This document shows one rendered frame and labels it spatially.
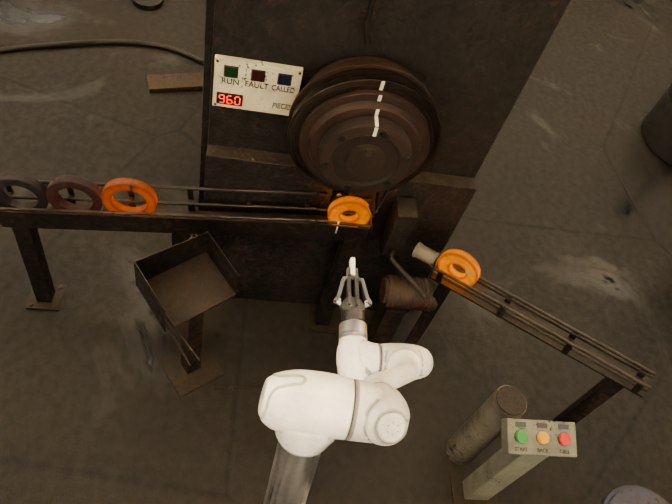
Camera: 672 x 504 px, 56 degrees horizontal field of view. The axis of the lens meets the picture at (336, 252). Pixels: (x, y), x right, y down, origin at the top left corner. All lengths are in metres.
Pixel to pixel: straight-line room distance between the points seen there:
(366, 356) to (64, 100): 2.36
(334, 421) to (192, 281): 0.98
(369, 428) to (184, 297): 1.00
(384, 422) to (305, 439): 0.17
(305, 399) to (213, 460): 1.25
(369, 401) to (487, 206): 2.35
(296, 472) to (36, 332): 1.59
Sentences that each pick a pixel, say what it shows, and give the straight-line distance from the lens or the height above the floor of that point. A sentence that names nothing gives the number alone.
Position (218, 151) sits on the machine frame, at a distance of 2.19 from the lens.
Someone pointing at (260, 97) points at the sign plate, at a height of 1.12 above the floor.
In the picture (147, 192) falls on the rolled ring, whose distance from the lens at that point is 2.23.
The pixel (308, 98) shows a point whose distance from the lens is 1.85.
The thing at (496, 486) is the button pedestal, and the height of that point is 0.19.
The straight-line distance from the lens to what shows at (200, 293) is 2.15.
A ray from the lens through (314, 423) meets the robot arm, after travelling 1.34.
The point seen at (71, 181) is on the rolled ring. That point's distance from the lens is 2.27.
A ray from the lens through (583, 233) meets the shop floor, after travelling 3.76.
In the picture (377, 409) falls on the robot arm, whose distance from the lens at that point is 1.34.
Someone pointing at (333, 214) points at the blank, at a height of 0.74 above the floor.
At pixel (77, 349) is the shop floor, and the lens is 2.76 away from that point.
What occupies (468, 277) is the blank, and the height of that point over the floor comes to 0.71.
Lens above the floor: 2.42
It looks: 52 degrees down
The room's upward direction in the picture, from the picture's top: 18 degrees clockwise
